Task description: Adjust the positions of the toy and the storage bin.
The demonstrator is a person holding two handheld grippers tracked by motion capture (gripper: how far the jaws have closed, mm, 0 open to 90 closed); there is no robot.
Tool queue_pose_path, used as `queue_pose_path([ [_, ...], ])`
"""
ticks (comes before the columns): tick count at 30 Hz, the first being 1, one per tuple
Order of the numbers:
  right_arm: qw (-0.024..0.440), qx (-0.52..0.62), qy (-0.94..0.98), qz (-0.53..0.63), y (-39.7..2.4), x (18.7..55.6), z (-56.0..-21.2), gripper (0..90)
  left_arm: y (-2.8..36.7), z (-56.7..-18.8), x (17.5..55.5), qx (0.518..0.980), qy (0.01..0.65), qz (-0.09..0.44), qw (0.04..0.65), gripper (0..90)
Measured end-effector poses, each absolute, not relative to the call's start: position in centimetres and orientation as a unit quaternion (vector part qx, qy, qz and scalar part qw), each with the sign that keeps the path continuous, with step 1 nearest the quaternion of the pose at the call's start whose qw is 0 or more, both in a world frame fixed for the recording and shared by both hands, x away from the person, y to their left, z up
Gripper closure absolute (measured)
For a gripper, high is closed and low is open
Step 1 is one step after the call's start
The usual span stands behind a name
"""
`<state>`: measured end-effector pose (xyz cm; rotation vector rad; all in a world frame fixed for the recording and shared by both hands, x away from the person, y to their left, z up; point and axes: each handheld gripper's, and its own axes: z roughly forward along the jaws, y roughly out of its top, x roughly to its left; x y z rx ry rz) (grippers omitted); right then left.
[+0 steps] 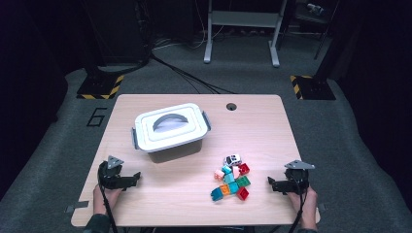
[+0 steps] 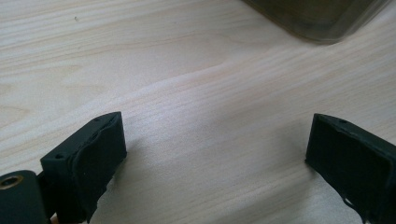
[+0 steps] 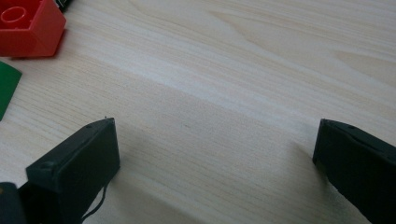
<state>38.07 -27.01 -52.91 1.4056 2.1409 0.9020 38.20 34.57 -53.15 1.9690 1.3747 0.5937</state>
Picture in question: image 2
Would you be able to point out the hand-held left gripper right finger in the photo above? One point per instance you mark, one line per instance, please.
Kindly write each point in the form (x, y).
(355, 161)

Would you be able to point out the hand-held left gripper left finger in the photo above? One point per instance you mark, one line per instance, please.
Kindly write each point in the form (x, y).
(84, 168)

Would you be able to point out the transparent brown storage box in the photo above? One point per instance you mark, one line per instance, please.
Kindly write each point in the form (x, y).
(311, 18)

